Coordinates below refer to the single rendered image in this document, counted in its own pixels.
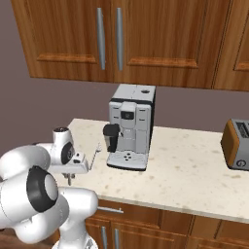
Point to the orange and grey toaster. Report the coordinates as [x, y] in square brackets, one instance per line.
[236, 146]

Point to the wooden base cupboard door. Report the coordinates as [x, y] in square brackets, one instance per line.
[149, 238]
[95, 233]

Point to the wooden wall cupboard door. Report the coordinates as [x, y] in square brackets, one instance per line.
[64, 35]
[168, 39]
[236, 42]

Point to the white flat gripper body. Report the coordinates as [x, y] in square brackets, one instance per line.
[68, 168]

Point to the silver and black coffee machine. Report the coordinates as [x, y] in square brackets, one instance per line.
[131, 129]

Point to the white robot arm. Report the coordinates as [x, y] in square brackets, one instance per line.
[19, 194]

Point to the wooden drawer front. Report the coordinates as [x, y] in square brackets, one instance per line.
[139, 214]
[191, 225]

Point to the silver fork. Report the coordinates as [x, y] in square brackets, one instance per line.
[94, 158]

